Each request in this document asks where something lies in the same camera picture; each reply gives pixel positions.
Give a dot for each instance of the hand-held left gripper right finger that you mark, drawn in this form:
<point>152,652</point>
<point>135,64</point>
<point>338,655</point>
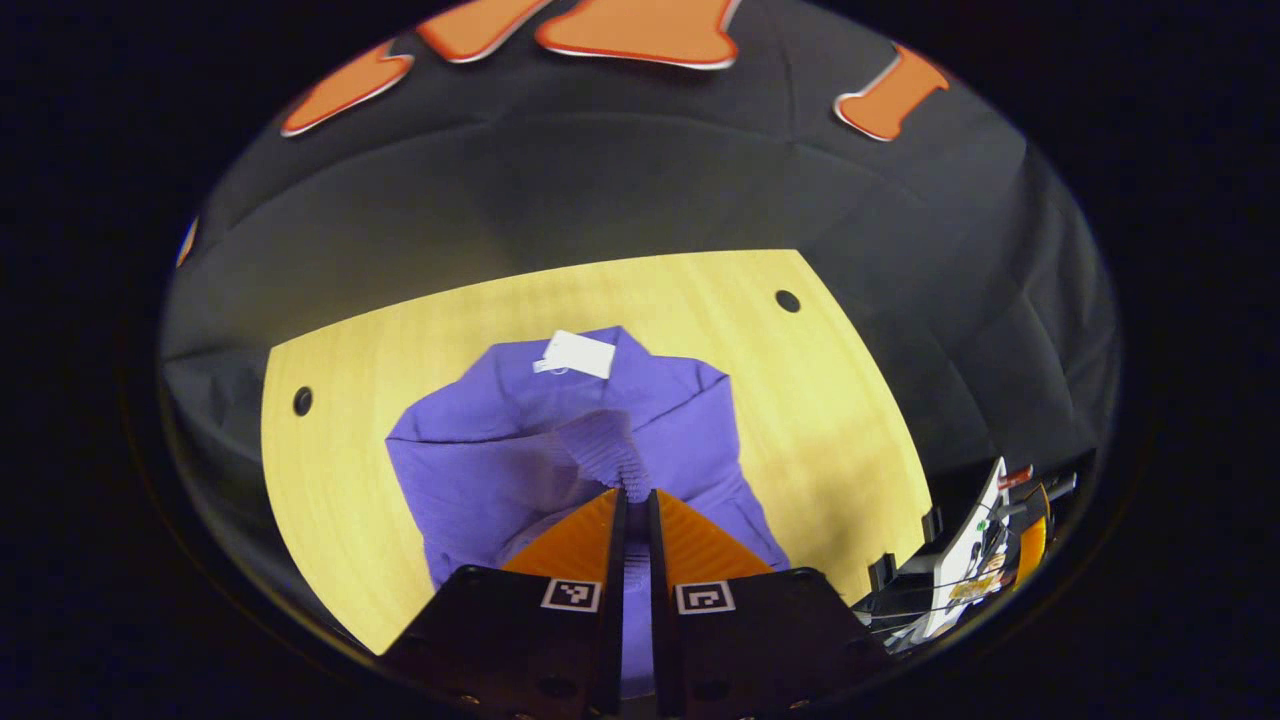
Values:
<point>660,600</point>

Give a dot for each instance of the black table edge bracket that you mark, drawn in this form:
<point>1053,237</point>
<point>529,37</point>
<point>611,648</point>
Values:
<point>882,572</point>

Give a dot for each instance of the purple knit garment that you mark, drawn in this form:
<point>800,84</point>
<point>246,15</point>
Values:
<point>500,470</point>

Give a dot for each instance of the white garment tag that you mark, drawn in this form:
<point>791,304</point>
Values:
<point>580,355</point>

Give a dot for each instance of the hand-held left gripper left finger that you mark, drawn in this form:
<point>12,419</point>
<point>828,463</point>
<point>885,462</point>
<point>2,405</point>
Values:
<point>614,600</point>

